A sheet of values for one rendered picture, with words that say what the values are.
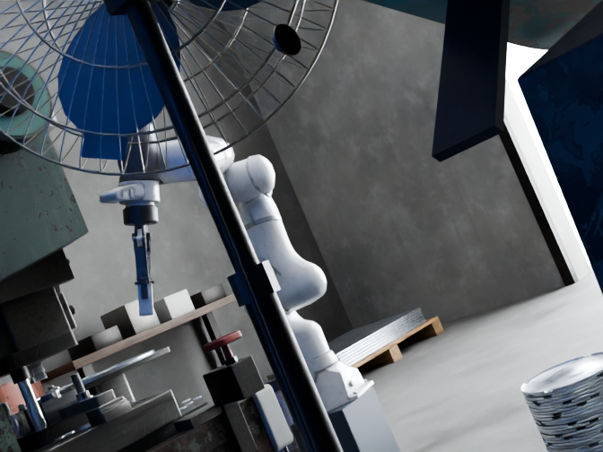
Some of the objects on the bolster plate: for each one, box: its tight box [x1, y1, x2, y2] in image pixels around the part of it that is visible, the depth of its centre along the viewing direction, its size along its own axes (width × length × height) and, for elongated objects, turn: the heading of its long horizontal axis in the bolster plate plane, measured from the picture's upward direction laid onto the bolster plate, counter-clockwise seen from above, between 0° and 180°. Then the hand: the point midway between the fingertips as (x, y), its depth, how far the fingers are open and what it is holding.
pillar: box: [17, 378, 48, 431], centre depth 165 cm, size 2×2×14 cm
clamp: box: [58, 373, 132, 427], centre depth 164 cm, size 6×17×10 cm, turn 144°
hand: (145, 299), depth 186 cm, fingers closed
